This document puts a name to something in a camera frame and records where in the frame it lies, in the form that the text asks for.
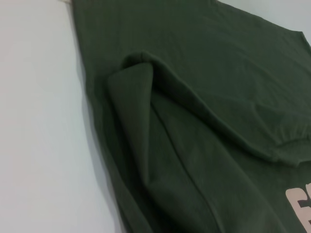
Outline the dark green t-shirt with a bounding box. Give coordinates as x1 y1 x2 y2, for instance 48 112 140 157
70 0 311 233

